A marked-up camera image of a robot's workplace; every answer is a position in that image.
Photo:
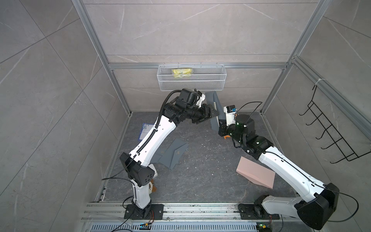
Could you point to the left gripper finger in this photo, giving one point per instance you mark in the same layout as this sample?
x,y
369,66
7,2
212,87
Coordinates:
x,y
213,112
211,118

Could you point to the white wire mesh basket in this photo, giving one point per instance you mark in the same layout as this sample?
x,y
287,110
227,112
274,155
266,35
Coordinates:
x,y
205,77

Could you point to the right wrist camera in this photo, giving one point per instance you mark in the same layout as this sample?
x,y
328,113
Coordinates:
x,y
230,112

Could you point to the brown panda plush toy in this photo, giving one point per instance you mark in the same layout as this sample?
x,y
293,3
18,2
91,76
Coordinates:
x,y
152,188

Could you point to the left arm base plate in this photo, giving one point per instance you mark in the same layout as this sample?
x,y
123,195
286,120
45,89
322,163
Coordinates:
x,y
152,212

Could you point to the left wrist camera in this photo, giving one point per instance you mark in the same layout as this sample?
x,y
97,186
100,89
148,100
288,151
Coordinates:
x,y
199,99

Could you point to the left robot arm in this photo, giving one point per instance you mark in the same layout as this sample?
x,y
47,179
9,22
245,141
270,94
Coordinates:
x,y
178,106

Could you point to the aluminium rail base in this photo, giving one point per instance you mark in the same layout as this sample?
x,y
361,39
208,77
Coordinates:
x,y
183,217

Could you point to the white rectangular box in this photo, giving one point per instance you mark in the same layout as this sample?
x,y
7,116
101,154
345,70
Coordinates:
x,y
151,166

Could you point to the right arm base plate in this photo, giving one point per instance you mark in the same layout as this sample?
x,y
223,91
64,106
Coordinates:
x,y
255,212

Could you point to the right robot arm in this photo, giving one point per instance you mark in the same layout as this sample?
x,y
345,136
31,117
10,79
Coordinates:
x,y
316,201

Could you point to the yellow packet in basket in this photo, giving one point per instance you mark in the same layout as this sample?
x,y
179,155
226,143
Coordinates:
x,y
182,72

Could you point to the pink envelope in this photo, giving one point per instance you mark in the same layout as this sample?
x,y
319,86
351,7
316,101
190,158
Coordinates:
x,y
256,173

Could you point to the blue bordered letter paper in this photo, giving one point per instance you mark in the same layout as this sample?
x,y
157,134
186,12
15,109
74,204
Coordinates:
x,y
146,128

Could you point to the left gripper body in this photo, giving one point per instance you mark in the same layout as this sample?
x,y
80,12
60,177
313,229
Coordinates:
x,y
197,115

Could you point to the black wire hook rack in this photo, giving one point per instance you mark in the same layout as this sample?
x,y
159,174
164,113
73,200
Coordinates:
x,y
330,130

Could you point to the grey envelope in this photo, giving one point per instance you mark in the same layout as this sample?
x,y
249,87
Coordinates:
x,y
213,99
173,153
156,157

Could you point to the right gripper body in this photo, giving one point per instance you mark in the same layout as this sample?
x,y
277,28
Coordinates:
x,y
223,130

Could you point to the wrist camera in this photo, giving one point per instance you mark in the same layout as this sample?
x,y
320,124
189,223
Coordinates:
x,y
230,112
199,99

